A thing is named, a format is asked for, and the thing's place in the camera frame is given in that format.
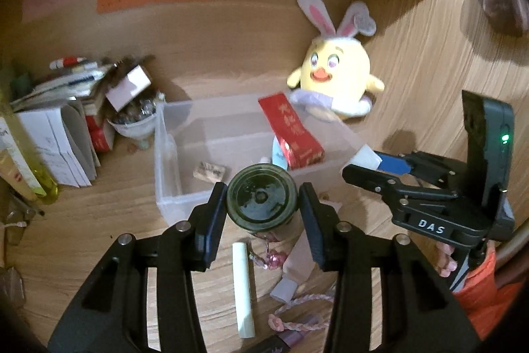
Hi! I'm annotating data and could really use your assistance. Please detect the yellow chick plush toy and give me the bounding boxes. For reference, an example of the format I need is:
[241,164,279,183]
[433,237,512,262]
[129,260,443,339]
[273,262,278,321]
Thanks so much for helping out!
[287,0,385,119]

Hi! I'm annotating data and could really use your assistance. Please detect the small light blue object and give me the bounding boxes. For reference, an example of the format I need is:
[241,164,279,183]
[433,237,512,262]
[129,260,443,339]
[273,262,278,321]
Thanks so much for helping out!
[272,136,288,170]

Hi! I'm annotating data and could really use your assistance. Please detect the clear plastic storage box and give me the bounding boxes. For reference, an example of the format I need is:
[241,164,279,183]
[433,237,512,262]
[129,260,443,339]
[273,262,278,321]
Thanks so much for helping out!
[154,94,365,225]

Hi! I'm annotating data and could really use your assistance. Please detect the pink cosmetic tube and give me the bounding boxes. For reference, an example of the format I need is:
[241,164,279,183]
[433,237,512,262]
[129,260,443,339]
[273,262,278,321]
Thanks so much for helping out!
[270,231,316,304]

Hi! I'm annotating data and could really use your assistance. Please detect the white folded paper booklets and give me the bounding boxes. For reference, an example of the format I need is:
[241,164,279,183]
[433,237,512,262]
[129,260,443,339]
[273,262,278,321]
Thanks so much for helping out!
[16,101,100,187]

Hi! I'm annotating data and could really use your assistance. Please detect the yellow green spray bottle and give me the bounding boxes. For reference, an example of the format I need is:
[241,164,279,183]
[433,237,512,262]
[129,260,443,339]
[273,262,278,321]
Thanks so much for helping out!
[1,70,58,204]

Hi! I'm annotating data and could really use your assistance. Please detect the small white cardboard box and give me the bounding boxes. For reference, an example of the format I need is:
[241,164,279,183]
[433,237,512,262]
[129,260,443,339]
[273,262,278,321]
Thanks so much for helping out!
[106,66,151,112]

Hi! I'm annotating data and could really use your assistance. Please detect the pale green cosmetic tube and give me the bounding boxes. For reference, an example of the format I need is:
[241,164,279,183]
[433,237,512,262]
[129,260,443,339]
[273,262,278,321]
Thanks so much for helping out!
[231,242,256,339]

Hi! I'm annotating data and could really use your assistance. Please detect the red tea packet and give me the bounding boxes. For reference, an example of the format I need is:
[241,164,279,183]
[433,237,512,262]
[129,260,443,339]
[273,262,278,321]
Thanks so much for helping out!
[258,93,325,170]

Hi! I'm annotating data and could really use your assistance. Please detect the red white marker pen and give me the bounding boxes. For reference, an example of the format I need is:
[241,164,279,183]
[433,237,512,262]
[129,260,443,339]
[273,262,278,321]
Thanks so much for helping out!
[49,57,88,70]

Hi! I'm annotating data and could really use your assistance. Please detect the white bowl of marbles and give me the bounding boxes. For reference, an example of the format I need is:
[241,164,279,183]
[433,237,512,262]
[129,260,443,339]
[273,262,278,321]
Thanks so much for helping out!
[107,98,165,150]

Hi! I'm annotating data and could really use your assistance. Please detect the right hand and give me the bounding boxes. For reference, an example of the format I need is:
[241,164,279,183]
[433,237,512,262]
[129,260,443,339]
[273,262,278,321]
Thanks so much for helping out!
[434,240,497,280]

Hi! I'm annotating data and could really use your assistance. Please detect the pink braided rope bracelet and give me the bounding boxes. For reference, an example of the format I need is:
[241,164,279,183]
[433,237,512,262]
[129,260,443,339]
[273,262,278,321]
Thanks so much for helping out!
[267,286,336,333]

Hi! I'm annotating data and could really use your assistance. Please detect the dark purple lip gloss tube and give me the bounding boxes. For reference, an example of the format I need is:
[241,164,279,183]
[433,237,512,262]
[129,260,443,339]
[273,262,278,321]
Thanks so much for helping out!
[243,313,326,353]

